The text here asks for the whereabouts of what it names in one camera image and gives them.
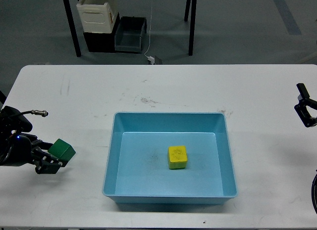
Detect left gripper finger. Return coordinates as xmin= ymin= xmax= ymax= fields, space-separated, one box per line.
xmin=31 ymin=139 xmax=53 ymax=151
xmin=32 ymin=152 xmax=62 ymax=174

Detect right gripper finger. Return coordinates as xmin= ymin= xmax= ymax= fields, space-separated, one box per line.
xmin=294 ymin=83 xmax=317 ymax=128

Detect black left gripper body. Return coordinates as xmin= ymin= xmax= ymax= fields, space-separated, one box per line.
xmin=0 ymin=135 xmax=32 ymax=166

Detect green block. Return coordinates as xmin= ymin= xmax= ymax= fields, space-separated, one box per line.
xmin=48 ymin=138 xmax=76 ymax=167

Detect yellow block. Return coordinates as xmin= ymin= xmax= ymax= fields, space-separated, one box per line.
xmin=167 ymin=145 xmax=188 ymax=170

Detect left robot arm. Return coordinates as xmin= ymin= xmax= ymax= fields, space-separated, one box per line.
xmin=0 ymin=106 xmax=66 ymax=174

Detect blue plastic box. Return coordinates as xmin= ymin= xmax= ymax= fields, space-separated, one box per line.
xmin=103 ymin=112 xmax=238 ymax=205

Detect black crate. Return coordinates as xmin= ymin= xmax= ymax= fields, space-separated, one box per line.
xmin=83 ymin=14 xmax=120 ymax=53

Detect grey plastic bin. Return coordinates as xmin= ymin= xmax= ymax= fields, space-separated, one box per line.
xmin=114 ymin=16 xmax=147 ymax=53

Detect white power adapter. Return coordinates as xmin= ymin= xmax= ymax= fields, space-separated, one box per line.
xmin=147 ymin=56 xmax=155 ymax=65

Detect cream plastic crate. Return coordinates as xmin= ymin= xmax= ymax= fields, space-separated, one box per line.
xmin=76 ymin=0 xmax=118 ymax=34

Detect black table leg left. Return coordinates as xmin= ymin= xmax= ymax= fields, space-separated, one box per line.
xmin=63 ymin=0 xmax=81 ymax=57

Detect black table leg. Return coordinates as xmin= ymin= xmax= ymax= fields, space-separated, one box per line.
xmin=63 ymin=0 xmax=81 ymax=57
xmin=184 ymin=0 xmax=197 ymax=56

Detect black table leg right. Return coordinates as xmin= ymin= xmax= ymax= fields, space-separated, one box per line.
xmin=184 ymin=0 xmax=197 ymax=56

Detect white cable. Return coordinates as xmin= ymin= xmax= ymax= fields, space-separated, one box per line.
xmin=144 ymin=0 xmax=153 ymax=58

